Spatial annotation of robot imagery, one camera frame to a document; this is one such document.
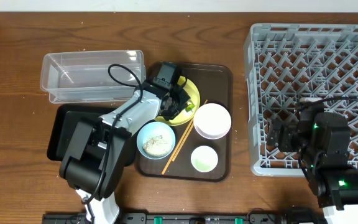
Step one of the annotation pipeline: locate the yellow plate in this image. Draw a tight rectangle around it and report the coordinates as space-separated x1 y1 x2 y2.
155 76 201 126

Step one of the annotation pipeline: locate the blue bowl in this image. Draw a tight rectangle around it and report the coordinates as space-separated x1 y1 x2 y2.
136 121 176 160

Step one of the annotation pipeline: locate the pink bowl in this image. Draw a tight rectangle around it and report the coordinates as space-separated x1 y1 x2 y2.
193 103 232 139

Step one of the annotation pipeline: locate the rice food waste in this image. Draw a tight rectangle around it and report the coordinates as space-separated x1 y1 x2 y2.
143 134 172 157

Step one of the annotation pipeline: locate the small white green cup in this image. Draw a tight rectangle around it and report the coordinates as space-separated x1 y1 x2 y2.
190 146 219 173

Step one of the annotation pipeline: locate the green snack wrapper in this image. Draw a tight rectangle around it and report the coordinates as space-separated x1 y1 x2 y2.
185 103 195 112

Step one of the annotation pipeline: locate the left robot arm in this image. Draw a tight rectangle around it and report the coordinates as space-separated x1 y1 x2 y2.
59 78 190 223

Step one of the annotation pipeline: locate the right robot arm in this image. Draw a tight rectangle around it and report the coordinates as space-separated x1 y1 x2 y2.
267 112 358 223

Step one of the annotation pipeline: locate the grey dishwasher rack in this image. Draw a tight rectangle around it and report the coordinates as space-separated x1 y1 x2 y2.
244 23 358 177

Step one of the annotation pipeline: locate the wooden chopstick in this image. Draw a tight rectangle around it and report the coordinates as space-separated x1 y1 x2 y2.
170 99 208 162
161 118 194 175

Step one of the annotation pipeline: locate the clear plastic bin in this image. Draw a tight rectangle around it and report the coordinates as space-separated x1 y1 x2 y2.
40 50 145 104

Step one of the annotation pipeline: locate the black plastic bin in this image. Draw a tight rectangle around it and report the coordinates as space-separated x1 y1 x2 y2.
46 103 136 167

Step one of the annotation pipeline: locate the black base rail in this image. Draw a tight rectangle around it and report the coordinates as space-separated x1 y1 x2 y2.
41 207 323 224

